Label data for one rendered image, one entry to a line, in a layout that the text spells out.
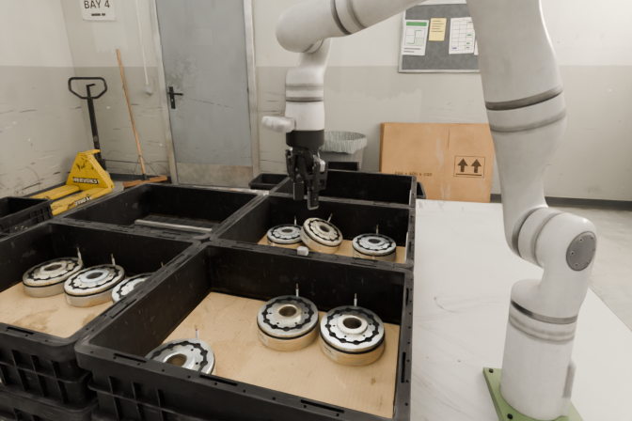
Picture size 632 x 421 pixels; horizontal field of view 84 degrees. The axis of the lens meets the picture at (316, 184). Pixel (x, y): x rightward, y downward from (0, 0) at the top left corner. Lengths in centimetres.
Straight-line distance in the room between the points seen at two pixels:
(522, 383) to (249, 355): 43
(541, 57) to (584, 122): 357
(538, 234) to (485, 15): 31
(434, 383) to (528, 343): 19
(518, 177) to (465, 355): 41
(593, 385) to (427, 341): 29
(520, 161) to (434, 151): 300
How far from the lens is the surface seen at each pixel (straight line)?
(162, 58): 426
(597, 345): 101
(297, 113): 65
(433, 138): 354
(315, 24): 62
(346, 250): 89
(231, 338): 65
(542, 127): 54
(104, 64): 472
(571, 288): 64
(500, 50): 51
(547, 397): 73
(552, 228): 60
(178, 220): 113
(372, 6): 58
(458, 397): 77
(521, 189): 61
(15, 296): 93
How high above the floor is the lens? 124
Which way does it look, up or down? 17 degrees down
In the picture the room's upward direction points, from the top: straight up
